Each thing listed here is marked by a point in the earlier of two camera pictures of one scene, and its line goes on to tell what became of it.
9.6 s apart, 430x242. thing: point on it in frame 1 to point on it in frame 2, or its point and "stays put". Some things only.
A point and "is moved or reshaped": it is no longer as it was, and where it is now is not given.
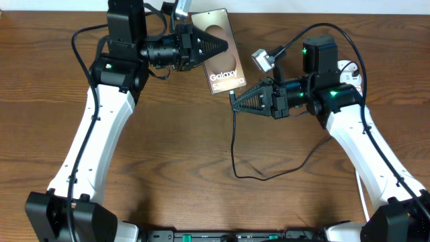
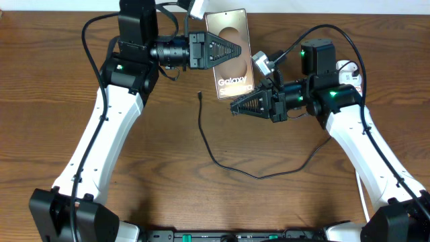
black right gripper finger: x=256 y=99 stays put
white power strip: x=347 y=67 stays put
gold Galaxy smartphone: x=224 y=71 is moved or reshaped
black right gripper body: x=279 y=103 stays put
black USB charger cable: x=233 y=98 to x=298 y=169
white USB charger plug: x=348 y=77 stays put
